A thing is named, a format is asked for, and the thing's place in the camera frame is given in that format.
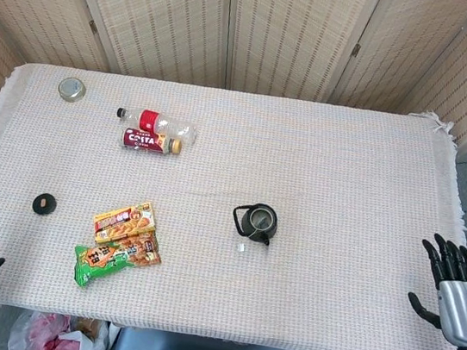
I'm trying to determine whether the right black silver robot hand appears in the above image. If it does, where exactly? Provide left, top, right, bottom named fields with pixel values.
left=400, top=229, right=467, bottom=349

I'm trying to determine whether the grey tea bag green tag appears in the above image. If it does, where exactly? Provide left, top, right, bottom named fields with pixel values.
left=236, top=211, right=273, bottom=257

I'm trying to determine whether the black teapot lid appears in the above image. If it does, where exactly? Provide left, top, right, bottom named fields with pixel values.
left=30, top=191, right=59, bottom=218

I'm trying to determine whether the white pink plastic bag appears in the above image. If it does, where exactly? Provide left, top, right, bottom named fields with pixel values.
left=7, top=307, right=112, bottom=350

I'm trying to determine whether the green snack bag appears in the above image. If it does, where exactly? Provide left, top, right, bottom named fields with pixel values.
left=69, top=222, right=166, bottom=300

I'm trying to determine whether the black teapot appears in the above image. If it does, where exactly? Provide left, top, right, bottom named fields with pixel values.
left=228, top=199, right=282, bottom=247

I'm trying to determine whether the yellow snack box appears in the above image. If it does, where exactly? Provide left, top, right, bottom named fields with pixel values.
left=89, top=193, right=160, bottom=253

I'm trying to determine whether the round metal tin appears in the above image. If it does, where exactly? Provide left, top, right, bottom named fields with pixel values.
left=55, top=76, right=89, bottom=105

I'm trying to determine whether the Costa coffee bottle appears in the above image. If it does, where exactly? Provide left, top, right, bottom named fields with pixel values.
left=120, top=126, right=185, bottom=158

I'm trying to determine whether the clear bottle red label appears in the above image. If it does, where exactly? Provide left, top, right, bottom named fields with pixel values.
left=113, top=104, right=201, bottom=145

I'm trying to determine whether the beige woven tablecloth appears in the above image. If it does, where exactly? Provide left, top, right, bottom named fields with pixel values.
left=0, top=50, right=467, bottom=350

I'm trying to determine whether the bamboo folding screen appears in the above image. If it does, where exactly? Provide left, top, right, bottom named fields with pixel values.
left=0, top=0, right=467, bottom=201

